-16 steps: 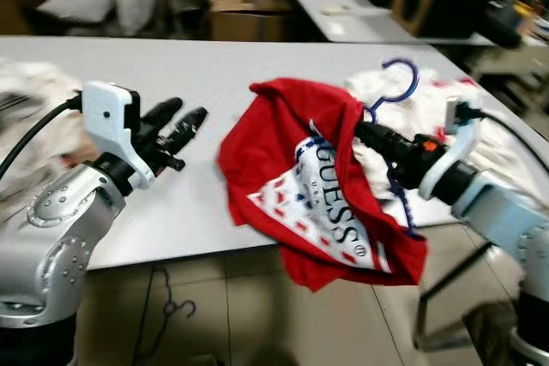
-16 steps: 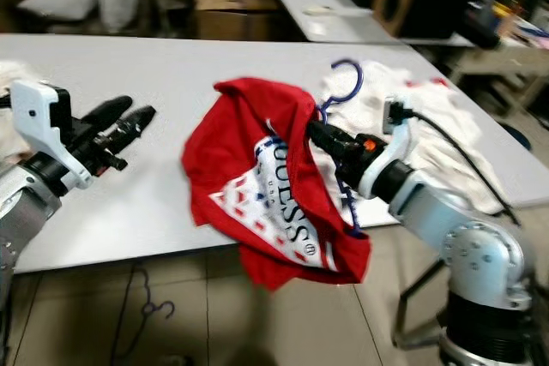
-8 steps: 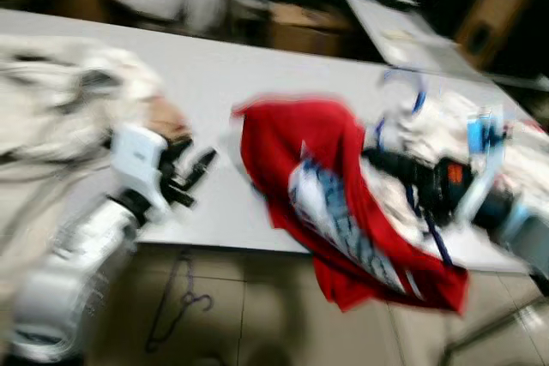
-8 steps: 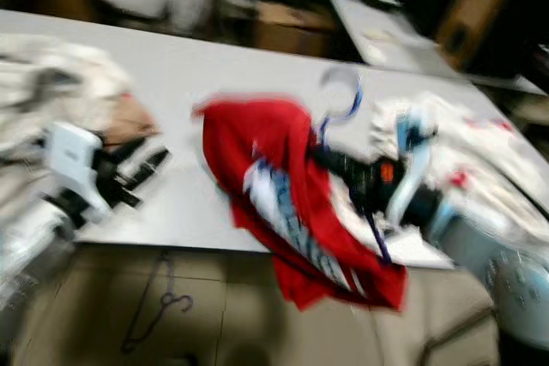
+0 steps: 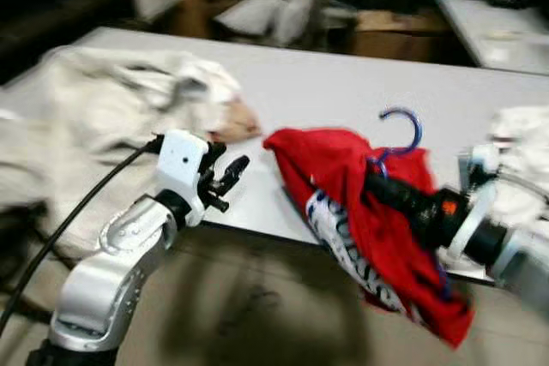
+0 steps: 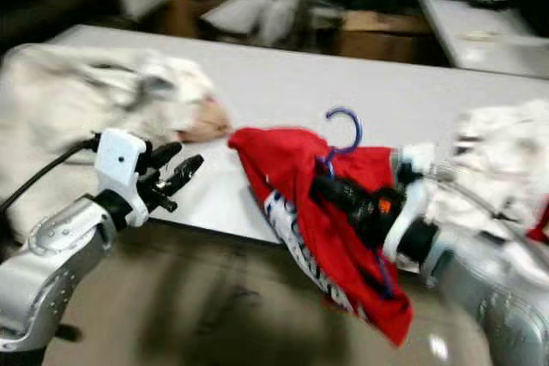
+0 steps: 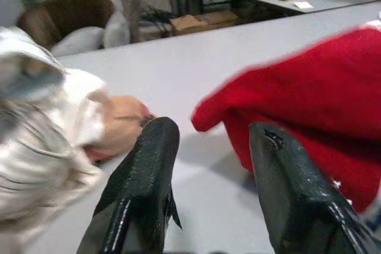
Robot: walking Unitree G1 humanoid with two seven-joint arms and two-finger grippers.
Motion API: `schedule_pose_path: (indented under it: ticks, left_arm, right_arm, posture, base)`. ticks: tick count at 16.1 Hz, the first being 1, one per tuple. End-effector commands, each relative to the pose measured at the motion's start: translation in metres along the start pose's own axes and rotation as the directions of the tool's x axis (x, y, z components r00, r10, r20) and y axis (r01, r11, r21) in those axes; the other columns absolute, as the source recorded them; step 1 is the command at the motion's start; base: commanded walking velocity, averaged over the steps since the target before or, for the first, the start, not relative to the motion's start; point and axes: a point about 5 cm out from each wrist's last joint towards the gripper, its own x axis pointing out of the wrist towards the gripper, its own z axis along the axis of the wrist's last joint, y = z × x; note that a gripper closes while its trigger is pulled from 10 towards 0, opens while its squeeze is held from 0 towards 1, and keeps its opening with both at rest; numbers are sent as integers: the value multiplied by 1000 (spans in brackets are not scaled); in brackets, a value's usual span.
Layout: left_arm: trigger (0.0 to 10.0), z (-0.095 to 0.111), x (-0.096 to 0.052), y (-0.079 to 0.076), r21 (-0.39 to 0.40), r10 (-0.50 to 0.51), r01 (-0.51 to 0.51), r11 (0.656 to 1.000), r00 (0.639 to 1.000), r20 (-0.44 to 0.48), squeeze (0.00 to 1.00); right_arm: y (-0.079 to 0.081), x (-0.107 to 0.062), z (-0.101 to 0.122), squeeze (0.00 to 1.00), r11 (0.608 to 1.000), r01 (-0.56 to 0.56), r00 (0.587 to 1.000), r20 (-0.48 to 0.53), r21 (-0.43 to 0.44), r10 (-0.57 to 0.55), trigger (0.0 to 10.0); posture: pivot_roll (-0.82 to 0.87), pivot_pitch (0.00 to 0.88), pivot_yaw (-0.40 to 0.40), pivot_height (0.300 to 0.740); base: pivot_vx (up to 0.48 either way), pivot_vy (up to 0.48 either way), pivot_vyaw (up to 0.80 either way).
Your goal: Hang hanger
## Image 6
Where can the beige pink cloth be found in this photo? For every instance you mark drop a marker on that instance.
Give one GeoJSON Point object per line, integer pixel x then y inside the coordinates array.
{"type": "Point", "coordinates": [210, 122]}

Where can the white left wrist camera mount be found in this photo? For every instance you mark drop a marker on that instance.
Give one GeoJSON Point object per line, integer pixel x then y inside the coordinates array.
{"type": "Point", "coordinates": [120, 169]}

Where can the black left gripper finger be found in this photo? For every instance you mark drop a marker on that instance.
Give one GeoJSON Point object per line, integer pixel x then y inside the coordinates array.
{"type": "Point", "coordinates": [168, 154]}
{"type": "Point", "coordinates": [185, 176]}

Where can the red garment white print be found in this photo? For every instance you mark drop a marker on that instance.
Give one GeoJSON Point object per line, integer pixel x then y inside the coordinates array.
{"type": "Point", "coordinates": [317, 246]}

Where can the beige crumpled garment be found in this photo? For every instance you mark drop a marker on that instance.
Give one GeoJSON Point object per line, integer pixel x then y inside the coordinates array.
{"type": "Point", "coordinates": [77, 96]}

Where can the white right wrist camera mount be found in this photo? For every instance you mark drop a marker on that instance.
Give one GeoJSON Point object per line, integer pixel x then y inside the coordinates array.
{"type": "Point", "coordinates": [405, 220]}

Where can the white garment dark stripes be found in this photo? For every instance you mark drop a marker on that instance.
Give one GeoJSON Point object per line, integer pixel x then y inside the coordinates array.
{"type": "Point", "coordinates": [497, 147]}

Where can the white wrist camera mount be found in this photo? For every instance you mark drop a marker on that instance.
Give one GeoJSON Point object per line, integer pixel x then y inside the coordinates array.
{"type": "Point", "coordinates": [120, 169]}
{"type": "Point", "coordinates": [405, 220]}

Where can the brown cardboard box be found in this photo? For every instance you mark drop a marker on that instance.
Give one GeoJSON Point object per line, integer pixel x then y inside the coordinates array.
{"type": "Point", "coordinates": [386, 36]}

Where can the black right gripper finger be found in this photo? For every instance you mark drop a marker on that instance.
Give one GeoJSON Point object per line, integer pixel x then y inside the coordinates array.
{"type": "Point", "coordinates": [336, 191]}

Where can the grey pillow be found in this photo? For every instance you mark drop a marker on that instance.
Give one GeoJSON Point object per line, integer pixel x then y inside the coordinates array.
{"type": "Point", "coordinates": [283, 13]}
{"type": "Point", "coordinates": [236, 14]}

